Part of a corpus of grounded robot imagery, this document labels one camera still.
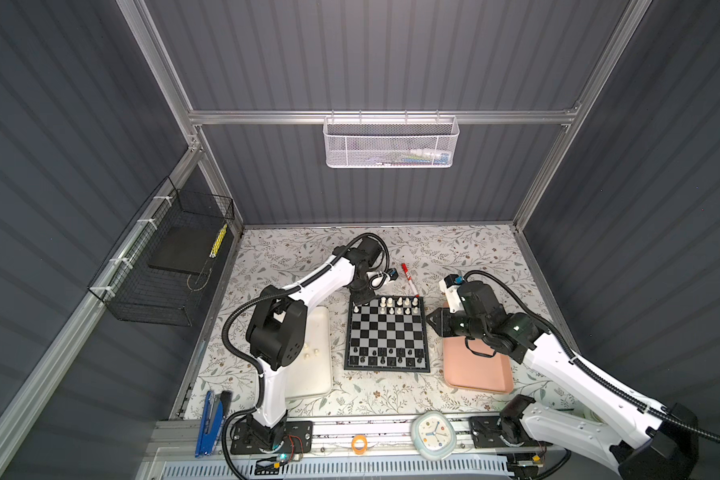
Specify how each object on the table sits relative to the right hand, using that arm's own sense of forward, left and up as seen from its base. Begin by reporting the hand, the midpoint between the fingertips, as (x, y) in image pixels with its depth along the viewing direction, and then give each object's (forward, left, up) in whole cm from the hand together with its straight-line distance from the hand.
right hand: (431, 320), depth 77 cm
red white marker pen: (+24, +2, -16) cm, 28 cm away
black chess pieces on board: (-6, +13, -13) cm, 19 cm away
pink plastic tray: (-7, -11, -16) cm, 21 cm away
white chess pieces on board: (+12, +10, -12) cm, 20 cm away
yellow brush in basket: (+17, +57, +13) cm, 61 cm away
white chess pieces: (-4, +35, -14) cm, 38 cm away
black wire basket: (+10, +67, +15) cm, 70 cm away
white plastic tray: (-9, +33, -14) cm, 37 cm away
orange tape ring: (-27, +18, -15) cm, 36 cm away
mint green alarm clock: (-24, +1, -13) cm, 27 cm away
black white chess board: (+3, +11, -14) cm, 18 cm away
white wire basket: (+79, +7, +6) cm, 80 cm away
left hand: (+14, +19, -8) cm, 25 cm away
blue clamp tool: (-19, +56, -13) cm, 61 cm away
